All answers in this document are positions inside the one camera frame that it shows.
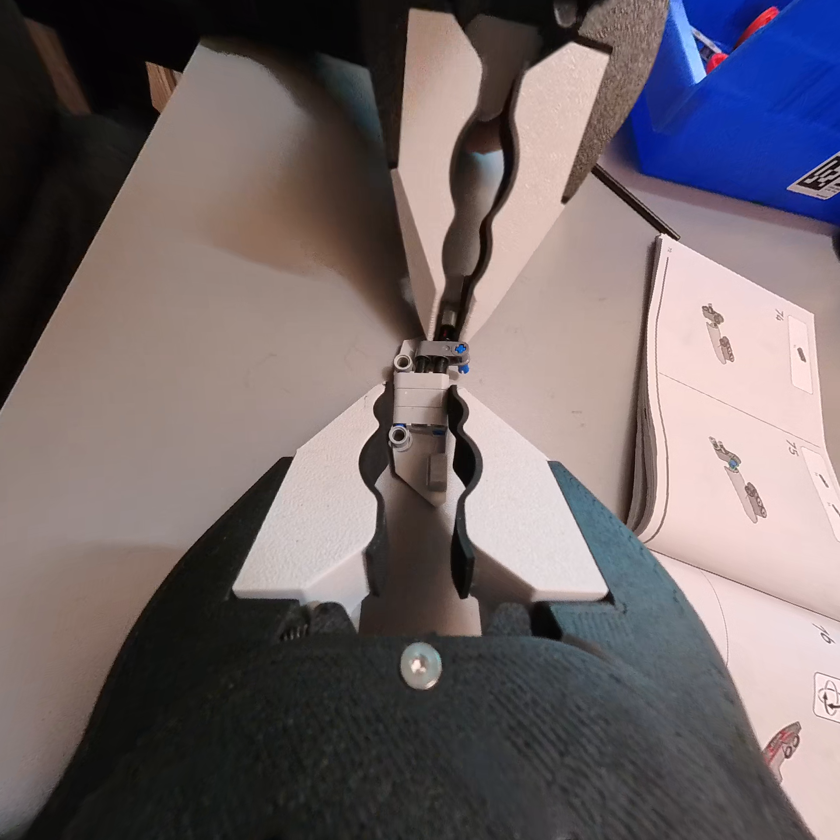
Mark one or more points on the blue plastic bin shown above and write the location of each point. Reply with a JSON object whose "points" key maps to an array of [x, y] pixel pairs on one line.
{"points": [[722, 131]]}

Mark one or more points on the open instruction booklet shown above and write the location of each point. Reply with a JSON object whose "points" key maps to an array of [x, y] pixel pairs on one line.
{"points": [[722, 407]]}

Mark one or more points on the person's left hand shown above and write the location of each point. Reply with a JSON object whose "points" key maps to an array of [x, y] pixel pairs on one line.
{"points": [[489, 136]]}

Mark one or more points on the red toy wheel hub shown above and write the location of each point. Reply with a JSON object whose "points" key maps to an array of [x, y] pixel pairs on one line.
{"points": [[717, 62], [762, 23]]}

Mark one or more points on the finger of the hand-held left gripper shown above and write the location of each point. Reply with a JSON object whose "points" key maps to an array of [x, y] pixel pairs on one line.
{"points": [[558, 131], [430, 131]]}

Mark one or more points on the small grey toy brick assembly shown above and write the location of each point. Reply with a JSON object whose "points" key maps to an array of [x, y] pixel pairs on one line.
{"points": [[443, 349]]}

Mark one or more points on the black toy axle rod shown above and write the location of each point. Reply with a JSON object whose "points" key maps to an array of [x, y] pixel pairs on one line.
{"points": [[640, 205]]}

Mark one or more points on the white panel toy brick assembly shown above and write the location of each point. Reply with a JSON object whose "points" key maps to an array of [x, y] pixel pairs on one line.
{"points": [[420, 400]]}

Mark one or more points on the wooden furniture piece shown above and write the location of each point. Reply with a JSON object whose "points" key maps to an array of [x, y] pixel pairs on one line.
{"points": [[59, 65]]}

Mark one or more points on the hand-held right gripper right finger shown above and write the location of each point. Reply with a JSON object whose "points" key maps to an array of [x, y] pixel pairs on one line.
{"points": [[531, 525]]}

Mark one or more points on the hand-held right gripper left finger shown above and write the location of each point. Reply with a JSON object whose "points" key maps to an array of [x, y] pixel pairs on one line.
{"points": [[308, 525]]}

